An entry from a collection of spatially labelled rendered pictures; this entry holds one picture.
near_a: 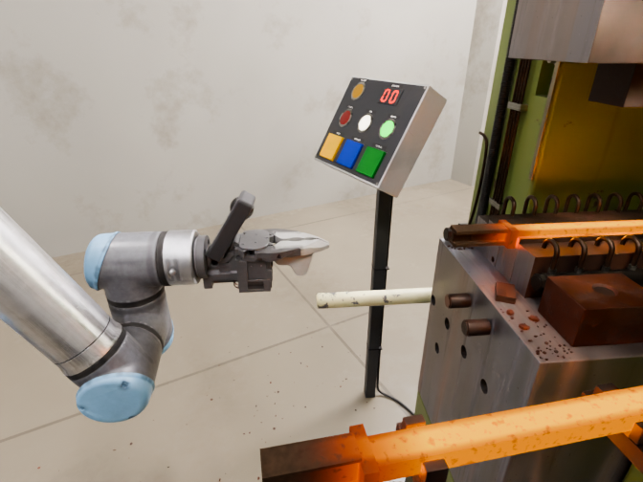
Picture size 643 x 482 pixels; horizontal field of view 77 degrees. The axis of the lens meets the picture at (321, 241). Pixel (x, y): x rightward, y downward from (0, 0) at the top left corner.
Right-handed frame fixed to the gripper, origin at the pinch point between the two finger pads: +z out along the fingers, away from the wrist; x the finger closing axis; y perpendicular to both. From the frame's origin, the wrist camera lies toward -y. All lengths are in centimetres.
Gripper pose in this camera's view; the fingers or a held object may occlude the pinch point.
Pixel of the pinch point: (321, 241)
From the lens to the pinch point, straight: 66.6
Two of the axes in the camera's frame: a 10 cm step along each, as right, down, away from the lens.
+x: 0.9, 4.4, -8.9
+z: 10.0, -0.4, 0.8
